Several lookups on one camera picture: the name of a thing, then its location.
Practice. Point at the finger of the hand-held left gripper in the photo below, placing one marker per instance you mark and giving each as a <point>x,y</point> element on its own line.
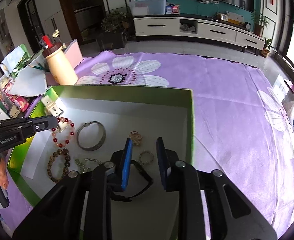
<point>36,124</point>

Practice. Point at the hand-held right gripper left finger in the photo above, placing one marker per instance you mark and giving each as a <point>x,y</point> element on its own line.
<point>126,165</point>

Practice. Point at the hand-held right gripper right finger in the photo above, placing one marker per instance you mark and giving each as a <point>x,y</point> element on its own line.
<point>162,165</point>

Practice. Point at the black wrist watch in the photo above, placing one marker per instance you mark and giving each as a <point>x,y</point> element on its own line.
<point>144,175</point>

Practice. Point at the white wrist watch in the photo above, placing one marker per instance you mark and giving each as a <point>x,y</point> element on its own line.
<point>52,110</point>

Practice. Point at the silver bangle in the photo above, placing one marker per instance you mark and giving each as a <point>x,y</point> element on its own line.
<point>102,137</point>

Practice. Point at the green cardboard box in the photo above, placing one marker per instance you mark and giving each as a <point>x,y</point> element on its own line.
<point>137,110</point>

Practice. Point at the white paper sheet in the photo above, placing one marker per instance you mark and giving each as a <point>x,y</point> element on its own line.
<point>29,85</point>

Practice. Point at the yellow bear bottle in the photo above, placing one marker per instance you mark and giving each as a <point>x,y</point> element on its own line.
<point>62,70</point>

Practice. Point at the green and white paper packet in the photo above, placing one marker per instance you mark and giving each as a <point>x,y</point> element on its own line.
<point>14,55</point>

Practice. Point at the pink box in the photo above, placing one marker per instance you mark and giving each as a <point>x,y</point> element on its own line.
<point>73,52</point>

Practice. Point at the purple floral cloth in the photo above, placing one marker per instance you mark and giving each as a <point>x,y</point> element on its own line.
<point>224,105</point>

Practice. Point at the bushy plant in dark planter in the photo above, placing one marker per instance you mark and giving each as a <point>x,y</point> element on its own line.
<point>112,30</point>

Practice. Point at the white tv cabinet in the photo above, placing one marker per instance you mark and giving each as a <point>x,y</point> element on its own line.
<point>212,32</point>

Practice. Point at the small potted plant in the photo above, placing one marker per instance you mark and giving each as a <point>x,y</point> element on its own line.
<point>267,50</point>

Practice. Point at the red and blue small boxes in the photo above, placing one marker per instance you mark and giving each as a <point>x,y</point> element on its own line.
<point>173,9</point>

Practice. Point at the clear plastic storage box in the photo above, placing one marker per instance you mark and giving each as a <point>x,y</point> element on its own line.
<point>148,7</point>

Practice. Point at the small alarm clock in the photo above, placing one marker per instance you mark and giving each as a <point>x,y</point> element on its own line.
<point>247,25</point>

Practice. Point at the yellow flat box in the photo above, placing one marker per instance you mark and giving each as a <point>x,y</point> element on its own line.
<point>234,18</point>

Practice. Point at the tall potted plant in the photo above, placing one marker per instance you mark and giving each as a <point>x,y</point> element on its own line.
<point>259,25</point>

